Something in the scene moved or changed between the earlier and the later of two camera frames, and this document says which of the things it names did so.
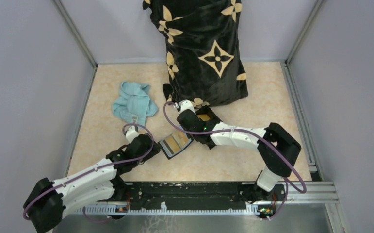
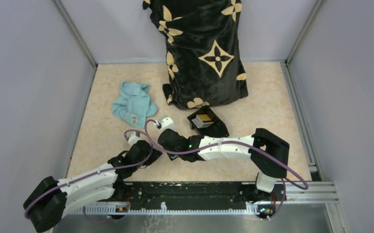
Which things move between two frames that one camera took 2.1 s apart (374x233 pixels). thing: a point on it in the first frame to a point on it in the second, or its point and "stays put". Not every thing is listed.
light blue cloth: x=134 y=105 stays put
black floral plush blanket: x=203 y=56 stays put
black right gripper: x=195 y=114 to x=174 y=131
